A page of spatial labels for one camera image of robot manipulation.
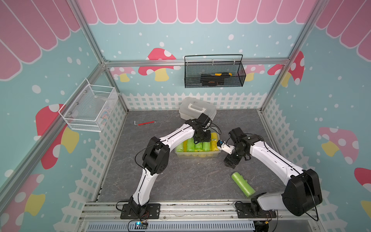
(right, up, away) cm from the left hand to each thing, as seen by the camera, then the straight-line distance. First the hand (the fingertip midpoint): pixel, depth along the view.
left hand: (208, 141), depth 92 cm
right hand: (+12, -9, -8) cm, 17 cm away
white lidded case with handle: (-9, +23, +14) cm, 28 cm away
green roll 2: (-6, -3, -3) cm, 8 cm away
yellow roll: (+3, 0, -2) cm, 4 cm away
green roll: (-12, -2, -2) cm, 12 cm away
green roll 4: (+18, -23, -11) cm, 31 cm away
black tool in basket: (+3, +39, -1) cm, 39 cm away
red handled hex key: (-42, +13, +21) cm, 49 cm away
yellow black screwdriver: (+7, +43, 0) cm, 43 cm away
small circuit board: (-38, -40, -19) cm, 58 cm away
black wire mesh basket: (-2, +47, +4) cm, 47 cm away
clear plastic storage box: (-6, -9, 0) cm, 10 cm away
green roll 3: (-2, -3, -3) cm, 4 cm away
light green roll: (-18, -4, -4) cm, 19 cm away
